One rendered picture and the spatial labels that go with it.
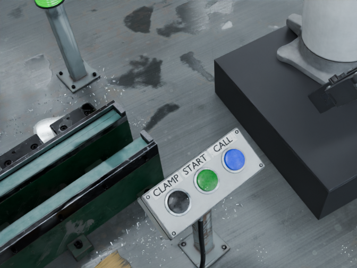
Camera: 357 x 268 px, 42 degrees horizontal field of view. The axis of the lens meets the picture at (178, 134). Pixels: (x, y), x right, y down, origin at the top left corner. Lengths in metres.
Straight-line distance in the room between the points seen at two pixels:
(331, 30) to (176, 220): 0.45
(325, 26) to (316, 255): 0.40
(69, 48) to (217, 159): 0.55
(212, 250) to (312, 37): 0.43
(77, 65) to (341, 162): 0.63
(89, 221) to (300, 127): 0.43
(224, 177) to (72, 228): 0.34
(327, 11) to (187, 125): 0.38
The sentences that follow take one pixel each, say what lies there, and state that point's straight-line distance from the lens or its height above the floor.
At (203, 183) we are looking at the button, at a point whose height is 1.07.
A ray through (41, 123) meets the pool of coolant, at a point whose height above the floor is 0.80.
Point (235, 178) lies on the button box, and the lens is 0.66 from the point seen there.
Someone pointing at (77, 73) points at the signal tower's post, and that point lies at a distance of 1.15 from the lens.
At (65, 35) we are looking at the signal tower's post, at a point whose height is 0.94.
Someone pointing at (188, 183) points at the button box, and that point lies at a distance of 0.64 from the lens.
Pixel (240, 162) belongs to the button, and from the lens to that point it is 0.66.
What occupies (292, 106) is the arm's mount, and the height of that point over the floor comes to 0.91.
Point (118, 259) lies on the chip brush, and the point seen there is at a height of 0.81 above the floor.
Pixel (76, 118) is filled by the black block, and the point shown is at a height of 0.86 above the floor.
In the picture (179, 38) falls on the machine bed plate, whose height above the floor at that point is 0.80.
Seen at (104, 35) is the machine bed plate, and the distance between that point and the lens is 1.27.
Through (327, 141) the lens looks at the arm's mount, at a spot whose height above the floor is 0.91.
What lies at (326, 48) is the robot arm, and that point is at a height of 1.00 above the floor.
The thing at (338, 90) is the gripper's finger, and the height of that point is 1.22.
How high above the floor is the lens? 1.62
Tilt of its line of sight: 54 degrees down
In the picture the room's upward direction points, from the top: 8 degrees counter-clockwise
